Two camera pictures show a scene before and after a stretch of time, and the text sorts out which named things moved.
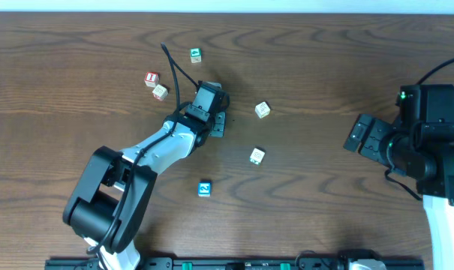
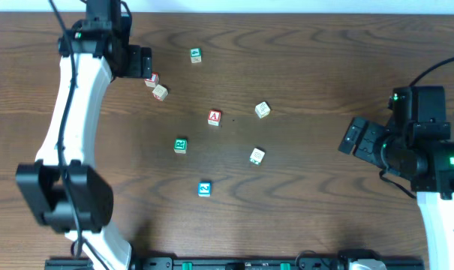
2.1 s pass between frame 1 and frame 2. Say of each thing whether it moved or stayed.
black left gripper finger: moved
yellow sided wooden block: stayed
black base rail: stayed
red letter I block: stayed
